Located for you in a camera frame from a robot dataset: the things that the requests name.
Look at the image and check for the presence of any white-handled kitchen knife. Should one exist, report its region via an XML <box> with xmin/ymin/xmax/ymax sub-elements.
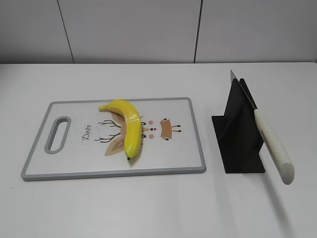
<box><xmin>240</xmin><ymin>83</ymin><xmax>295</xmax><ymax>185</ymax></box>

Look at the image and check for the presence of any white grey-rimmed cutting board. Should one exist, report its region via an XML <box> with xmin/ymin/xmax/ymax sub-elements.
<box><xmin>21</xmin><ymin>97</ymin><xmax>206</xmax><ymax>181</ymax></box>

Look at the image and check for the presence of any black knife stand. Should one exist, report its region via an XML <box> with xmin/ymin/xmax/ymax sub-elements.
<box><xmin>211</xmin><ymin>78</ymin><xmax>265</xmax><ymax>174</ymax></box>

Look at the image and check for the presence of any yellow plastic banana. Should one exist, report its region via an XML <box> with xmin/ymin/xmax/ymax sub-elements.
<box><xmin>98</xmin><ymin>99</ymin><xmax>142</xmax><ymax>160</ymax></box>

